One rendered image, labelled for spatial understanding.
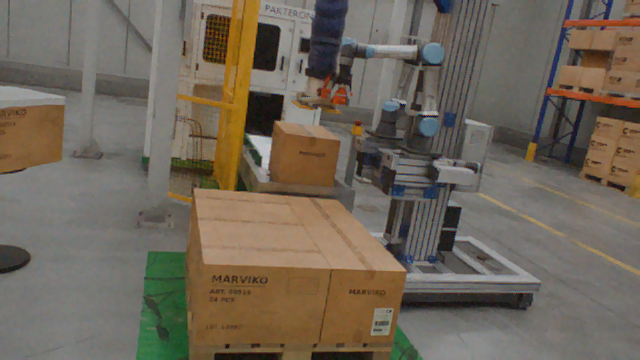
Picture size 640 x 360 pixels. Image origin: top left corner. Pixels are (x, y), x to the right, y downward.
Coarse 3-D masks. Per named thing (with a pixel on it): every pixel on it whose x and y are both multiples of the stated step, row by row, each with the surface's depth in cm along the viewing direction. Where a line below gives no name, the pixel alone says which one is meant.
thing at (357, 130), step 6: (354, 126) 428; (360, 126) 427; (354, 132) 427; (360, 132) 428; (354, 138) 429; (354, 144) 430; (354, 150) 431; (348, 156) 436; (354, 156) 433; (348, 162) 435; (354, 162) 434; (348, 168) 434; (354, 168) 435; (348, 174) 436; (348, 180) 437
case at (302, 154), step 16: (288, 128) 389; (304, 128) 403; (320, 128) 417; (272, 144) 417; (288, 144) 365; (304, 144) 368; (320, 144) 370; (336, 144) 373; (272, 160) 409; (288, 160) 368; (304, 160) 371; (320, 160) 373; (336, 160) 376; (272, 176) 401; (288, 176) 371; (304, 176) 374; (320, 176) 377
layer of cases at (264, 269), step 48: (240, 192) 350; (192, 240) 306; (240, 240) 265; (288, 240) 276; (336, 240) 288; (192, 288) 276; (240, 288) 239; (288, 288) 245; (336, 288) 252; (384, 288) 259; (240, 336) 245; (288, 336) 252; (336, 336) 259; (384, 336) 267
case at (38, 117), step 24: (0, 96) 285; (24, 96) 297; (48, 96) 311; (0, 120) 278; (24, 120) 293; (48, 120) 310; (0, 144) 281; (24, 144) 296; (48, 144) 314; (0, 168) 284
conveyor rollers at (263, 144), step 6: (252, 138) 558; (258, 138) 563; (264, 138) 569; (270, 138) 576; (258, 144) 529; (264, 144) 534; (270, 144) 541; (264, 150) 505; (252, 156) 468; (264, 156) 479; (264, 162) 454; (258, 168) 426; (264, 168) 429; (264, 174) 410; (270, 174) 411; (270, 180) 394
